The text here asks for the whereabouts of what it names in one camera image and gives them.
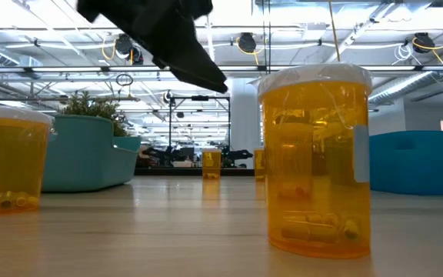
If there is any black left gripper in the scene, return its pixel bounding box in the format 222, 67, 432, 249
77, 0, 228, 94

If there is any small amber pill bottle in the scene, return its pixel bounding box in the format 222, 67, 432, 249
202, 149, 222, 180
253, 145, 265, 183

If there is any white ball bottom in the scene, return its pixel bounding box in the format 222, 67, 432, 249
258, 62, 375, 259

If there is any large amber pill bottle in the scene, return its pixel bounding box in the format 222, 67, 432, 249
0, 106, 55, 215

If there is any teal plastic bin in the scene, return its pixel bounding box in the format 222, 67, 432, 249
41, 114, 142, 193

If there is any blue plastic bin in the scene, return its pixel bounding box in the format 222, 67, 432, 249
368, 129, 443, 196

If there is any black rig light bar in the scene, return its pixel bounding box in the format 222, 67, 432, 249
0, 64, 443, 75

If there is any white building pillar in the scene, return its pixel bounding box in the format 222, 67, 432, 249
230, 78, 264, 170

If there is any small green potted plant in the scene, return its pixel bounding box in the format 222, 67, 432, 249
60, 90, 131, 139

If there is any distant black rig frame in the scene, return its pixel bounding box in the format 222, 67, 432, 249
168, 95, 231, 149

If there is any black ceiling cord reel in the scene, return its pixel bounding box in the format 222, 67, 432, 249
235, 32, 260, 55
114, 33, 145, 66
411, 32, 436, 55

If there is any silver ceiling duct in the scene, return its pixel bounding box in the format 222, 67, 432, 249
368, 71, 443, 105

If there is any black aluminium table frame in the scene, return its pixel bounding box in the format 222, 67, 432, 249
134, 167, 256, 178

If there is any yellow hanging cable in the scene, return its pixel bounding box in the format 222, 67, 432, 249
328, 0, 341, 65

